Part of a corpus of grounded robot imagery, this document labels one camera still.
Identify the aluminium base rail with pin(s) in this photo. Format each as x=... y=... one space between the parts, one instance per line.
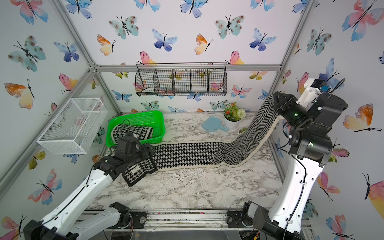
x=187 y=219

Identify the white wire mesh basket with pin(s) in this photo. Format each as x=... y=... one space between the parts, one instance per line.
x=74 y=127

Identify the black white knitted scarf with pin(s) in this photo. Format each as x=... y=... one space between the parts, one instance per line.
x=208 y=154

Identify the flower plant in white pot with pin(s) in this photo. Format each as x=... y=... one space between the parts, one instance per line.
x=233 y=115

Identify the black wire wall basket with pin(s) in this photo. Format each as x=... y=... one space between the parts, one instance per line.
x=181 y=79

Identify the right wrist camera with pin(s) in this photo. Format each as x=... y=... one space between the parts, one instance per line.
x=310 y=91

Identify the light blue plastic scoop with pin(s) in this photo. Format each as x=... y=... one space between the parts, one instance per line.
x=213 y=124

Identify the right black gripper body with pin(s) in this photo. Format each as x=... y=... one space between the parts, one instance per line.
x=293 y=114

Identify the succulent in white pot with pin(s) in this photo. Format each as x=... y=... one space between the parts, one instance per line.
x=242 y=130

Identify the green plastic basket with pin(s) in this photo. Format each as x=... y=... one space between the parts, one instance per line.
x=149 y=127

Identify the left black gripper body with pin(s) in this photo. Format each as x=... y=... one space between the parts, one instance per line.
x=140 y=154

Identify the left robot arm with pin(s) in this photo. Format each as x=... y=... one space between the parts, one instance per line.
x=60 y=224

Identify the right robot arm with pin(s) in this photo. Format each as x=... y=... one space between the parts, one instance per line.
x=311 y=148

